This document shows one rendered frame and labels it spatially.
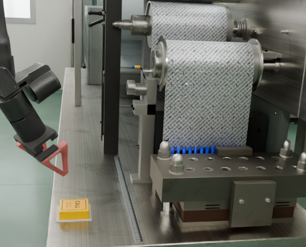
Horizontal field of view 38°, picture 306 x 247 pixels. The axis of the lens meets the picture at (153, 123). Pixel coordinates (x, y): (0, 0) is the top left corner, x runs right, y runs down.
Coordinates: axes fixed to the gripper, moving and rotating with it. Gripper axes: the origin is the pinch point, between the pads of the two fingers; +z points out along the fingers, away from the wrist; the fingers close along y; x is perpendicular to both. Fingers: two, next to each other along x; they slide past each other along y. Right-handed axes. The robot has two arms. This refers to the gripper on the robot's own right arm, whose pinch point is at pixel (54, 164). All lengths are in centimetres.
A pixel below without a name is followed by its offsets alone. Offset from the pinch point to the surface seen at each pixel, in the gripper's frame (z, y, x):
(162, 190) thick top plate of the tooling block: 13.4, -15.9, -13.9
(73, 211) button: 12.9, -0.9, 2.3
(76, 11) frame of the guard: 3, 100, -67
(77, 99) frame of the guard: 40, 100, -47
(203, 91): 7.5, -5.2, -42.0
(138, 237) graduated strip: 18.9, -15.8, -3.7
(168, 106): 7.0, -0.9, -32.9
